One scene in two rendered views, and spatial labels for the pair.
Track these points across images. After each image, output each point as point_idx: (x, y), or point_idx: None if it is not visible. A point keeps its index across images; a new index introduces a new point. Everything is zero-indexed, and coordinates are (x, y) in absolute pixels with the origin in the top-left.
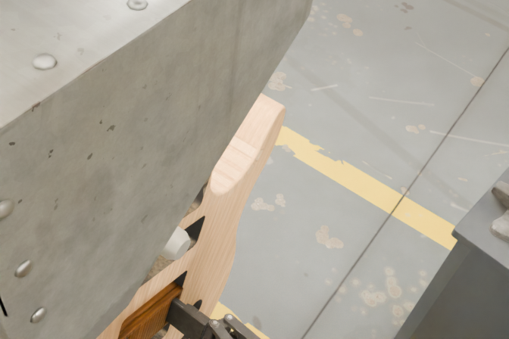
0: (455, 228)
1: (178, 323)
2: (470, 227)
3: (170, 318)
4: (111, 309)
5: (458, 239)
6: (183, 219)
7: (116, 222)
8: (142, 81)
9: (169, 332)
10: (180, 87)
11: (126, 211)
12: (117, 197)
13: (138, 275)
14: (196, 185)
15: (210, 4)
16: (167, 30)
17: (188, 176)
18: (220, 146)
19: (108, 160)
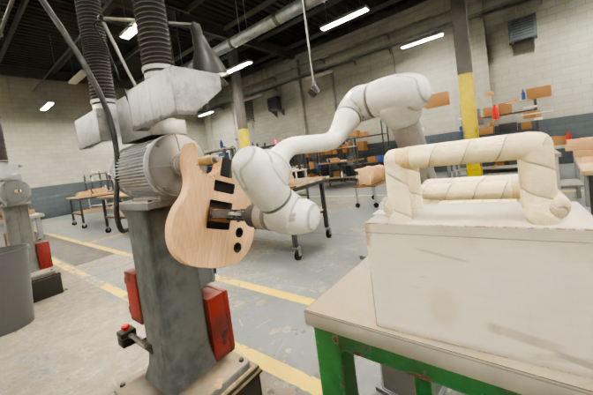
0: (359, 255)
1: (229, 218)
2: (365, 254)
3: (228, 218)
4: (190, 111)
5: (362, 258)
6: (226, 177)
7: (189, 93)
8: (191, 74)
9: (229, 230)
10: (197, 80)
11: (191, 93)
12: (189, 88)
13: (194, 109)
14: (204, 102)
15: (199, 72)
16: (193, 70)
17: (201, 98)
18: (207, 99)
19: (187, 81)
